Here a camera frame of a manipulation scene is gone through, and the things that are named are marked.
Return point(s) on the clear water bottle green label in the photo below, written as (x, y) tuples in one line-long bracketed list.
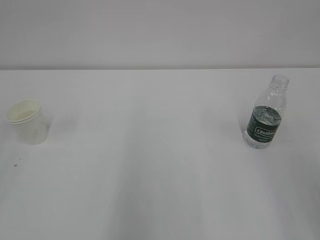
[(267, 113)]

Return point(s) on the white paper cup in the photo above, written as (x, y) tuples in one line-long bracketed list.
[(27, 118)]

